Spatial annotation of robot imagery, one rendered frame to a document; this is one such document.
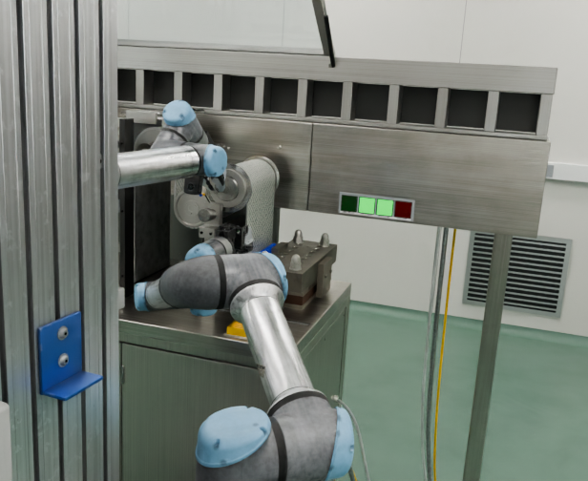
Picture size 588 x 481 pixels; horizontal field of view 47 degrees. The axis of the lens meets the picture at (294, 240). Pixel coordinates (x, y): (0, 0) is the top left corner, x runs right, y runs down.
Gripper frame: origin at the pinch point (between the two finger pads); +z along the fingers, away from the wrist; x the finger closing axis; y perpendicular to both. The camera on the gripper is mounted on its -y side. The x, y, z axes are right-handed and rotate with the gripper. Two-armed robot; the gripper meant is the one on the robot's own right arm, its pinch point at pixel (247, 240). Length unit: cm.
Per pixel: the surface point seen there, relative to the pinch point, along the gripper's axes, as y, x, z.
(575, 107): 40, -105, 263
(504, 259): -6, -75, 46
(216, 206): 10.9, 8.1, -5.9
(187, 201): 10.5, 19.2, -2.5
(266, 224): 2.2, -0.3, 15.9
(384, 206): 10.0, -35.7, 29.6
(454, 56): 67, -31, 263
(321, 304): -18.9, -22.8, 6.6
